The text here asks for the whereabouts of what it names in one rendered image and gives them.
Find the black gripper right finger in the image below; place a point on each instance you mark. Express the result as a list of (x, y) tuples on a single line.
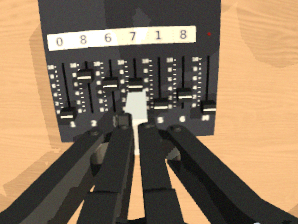
[(221, 195)]

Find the black lighting desk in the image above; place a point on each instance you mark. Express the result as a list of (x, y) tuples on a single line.
[(172, 45)]

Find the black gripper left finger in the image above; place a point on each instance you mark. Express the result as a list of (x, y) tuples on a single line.
[(57, 193)]

